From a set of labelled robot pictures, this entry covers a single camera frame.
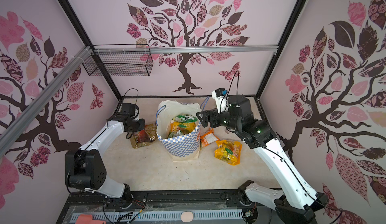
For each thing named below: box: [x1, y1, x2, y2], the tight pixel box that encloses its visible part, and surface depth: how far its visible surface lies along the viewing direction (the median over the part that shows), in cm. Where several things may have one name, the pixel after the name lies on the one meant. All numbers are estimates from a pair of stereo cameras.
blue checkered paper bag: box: [155, 96, 210, 162], surface depth 77 cm
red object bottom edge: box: [74, 213, 107, 224], surface depth 70 cm
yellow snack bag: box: [214, 139, 243, 166], surface depth 85 cm
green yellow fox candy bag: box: [167, 121, 197, 139], surface depth 97 cm
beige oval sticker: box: [180, 210, 194, 223], surface depth 70 cm
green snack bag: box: [171, 113, 199, 124], surface depth 93 cm
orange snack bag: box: [200, 127, 220, 148], surface depth 91 cm
